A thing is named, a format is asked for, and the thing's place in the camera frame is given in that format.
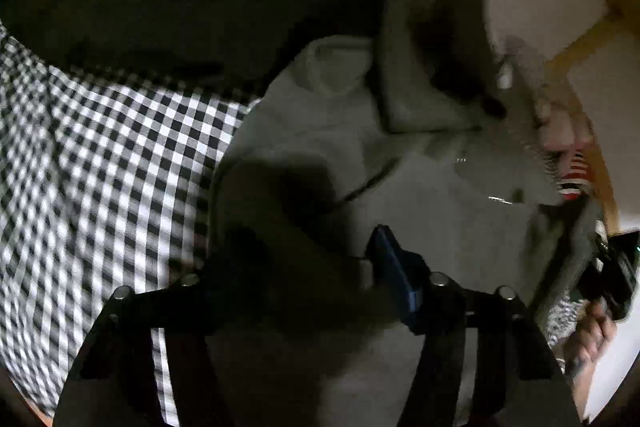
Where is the grey PG MY sweatshirt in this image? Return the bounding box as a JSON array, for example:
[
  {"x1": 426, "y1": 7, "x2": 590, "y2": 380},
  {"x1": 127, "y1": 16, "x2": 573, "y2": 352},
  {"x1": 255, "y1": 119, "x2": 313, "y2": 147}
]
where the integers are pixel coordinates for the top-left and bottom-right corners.
[{"x1": 212, "y1": 0, "x2": 598, "y2": 426}]

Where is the red white striped item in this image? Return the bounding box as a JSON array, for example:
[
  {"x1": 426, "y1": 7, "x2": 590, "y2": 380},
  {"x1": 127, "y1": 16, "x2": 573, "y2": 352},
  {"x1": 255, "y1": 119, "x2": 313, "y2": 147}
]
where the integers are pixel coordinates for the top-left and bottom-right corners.
[{"x1": 555, "y1": 150, "x2": 593, "y2": 200}]

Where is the pink plush toy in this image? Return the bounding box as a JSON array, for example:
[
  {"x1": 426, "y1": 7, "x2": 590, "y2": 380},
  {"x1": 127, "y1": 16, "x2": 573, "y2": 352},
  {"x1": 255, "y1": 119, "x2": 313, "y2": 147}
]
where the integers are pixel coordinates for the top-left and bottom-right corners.
[{"x1": 504, "y1": 36, "x2": 593, "y2": 153}]

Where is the wooden bunk bed frame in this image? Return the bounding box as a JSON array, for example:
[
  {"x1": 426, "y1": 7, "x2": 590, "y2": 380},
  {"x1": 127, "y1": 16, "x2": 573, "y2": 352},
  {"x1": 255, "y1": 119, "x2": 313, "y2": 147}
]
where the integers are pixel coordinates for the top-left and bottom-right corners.
[{"x1": 549, "y1": 0, "x2": 639, "y2": 233}]

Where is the person's right hand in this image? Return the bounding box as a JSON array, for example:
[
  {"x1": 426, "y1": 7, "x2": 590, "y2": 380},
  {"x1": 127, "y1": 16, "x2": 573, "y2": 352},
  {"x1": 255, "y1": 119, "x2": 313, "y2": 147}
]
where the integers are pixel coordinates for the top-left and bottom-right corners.
[{"x1": 562, "y1": 299, "x2": 617, "y2": 421}]

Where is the black white checkered bedsheet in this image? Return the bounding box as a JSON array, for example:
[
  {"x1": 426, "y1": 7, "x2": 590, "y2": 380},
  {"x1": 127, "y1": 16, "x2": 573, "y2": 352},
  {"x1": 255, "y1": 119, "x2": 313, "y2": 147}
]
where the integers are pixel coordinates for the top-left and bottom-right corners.
[{"x1": 1, "y1": 32, "x2": 248, "y2": 418}]

